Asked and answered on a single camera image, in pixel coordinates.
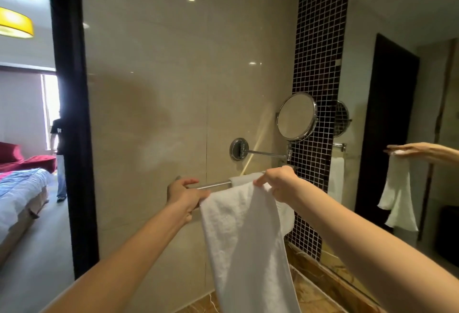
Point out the large wall mirror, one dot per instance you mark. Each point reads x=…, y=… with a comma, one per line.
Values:
x=394, y=72

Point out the person's left hand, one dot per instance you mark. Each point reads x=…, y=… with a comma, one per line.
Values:
x=180, y=198

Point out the chrome towel rail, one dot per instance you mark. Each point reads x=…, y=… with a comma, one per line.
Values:
x=215, y=184

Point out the person's right hand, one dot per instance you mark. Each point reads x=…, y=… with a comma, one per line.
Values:
x=283, y=185

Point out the black door frame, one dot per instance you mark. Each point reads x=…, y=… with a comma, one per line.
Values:
x=71, y=108

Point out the person's right forearm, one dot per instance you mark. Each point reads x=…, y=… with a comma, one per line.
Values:
x=365, y=251

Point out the person's right fingers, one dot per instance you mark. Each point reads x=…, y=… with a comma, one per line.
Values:
x=268, y=179

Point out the red sofa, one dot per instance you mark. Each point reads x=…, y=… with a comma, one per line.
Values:
x=32, y=162

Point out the bed with white bedding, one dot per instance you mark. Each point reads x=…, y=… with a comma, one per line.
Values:
x=18, y=194

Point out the bright window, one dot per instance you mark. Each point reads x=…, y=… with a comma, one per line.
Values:
x=52, y=108

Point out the yellow ceiling lamp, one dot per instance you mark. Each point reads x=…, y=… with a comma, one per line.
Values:
x=14, y=24

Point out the person's left forearm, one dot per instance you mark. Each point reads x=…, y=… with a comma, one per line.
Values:
x=125, y=262

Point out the person's left thumb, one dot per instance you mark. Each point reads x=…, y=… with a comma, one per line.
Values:
x=199, y=195

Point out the white towel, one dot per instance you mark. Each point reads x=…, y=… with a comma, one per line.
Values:
x=247, y=248

